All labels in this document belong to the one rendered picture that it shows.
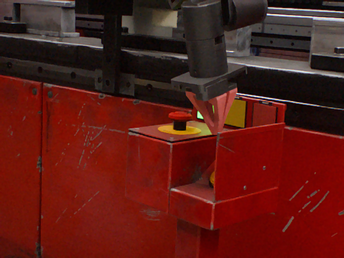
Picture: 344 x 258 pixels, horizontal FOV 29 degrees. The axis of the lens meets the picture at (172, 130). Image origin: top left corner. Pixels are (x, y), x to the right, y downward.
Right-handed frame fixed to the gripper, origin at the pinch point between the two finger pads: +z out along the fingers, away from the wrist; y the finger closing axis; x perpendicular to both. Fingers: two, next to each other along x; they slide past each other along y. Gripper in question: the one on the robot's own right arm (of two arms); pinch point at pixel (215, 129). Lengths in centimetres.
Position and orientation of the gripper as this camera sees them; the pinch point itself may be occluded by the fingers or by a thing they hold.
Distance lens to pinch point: 100.6
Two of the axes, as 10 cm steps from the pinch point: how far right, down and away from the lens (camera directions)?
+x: -6.9, -1.7, 7.0
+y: 7.1, -3.4, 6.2
